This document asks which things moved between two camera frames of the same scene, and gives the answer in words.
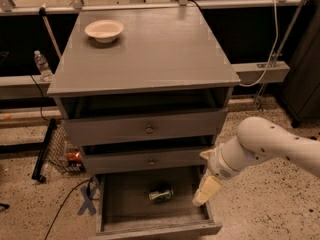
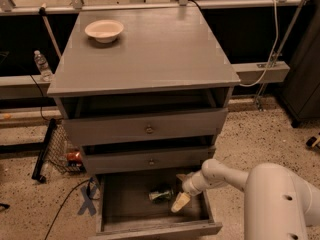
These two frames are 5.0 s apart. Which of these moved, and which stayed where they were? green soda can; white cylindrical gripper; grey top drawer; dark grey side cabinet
Moved: white cylindrical gripper
Stayed: green soda can; dark grey side cabinet; grey top drawer
